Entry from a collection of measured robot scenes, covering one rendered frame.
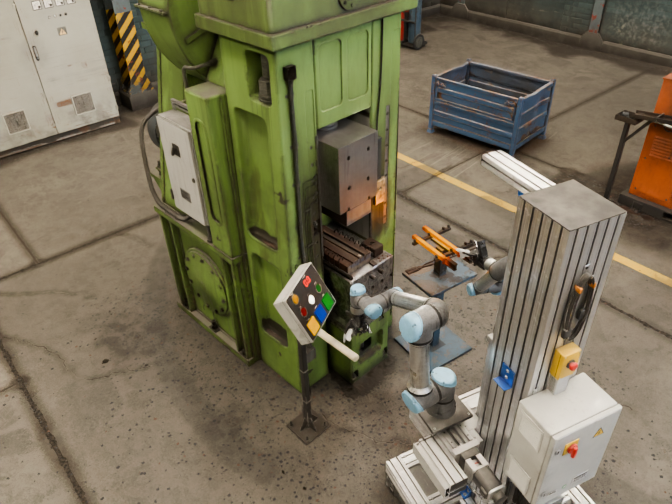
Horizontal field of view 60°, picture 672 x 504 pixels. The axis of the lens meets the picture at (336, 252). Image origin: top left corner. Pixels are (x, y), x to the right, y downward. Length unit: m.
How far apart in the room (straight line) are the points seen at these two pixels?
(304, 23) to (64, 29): 5.31
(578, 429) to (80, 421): 3.06
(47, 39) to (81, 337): 4.02
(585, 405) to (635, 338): 2.32
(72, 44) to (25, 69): 0.60
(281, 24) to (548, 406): 1.92
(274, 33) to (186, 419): 2.50
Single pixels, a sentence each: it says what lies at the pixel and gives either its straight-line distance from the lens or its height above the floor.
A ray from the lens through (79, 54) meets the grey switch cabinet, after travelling 7.93.
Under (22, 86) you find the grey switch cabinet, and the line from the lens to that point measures 7.82.
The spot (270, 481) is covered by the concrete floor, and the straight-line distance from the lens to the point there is 3.68.
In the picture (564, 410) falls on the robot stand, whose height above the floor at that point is 1.23.
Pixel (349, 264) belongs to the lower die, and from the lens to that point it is 3.46.
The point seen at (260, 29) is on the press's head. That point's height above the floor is 2.38.
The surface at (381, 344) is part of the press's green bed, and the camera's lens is 4.10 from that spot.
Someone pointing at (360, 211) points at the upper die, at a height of 1.32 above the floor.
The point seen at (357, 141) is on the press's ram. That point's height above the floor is 1.76.
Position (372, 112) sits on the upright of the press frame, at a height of 1.79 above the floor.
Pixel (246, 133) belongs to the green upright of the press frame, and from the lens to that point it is 3.23.
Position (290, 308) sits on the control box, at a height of 1.16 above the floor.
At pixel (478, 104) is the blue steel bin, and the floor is 0.51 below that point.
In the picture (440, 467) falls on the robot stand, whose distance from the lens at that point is 2.84.
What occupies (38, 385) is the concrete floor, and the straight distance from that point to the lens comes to 4.64.
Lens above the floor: 3.09
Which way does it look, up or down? 36 degrees down
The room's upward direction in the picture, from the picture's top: 2 degrees counter-clockwise
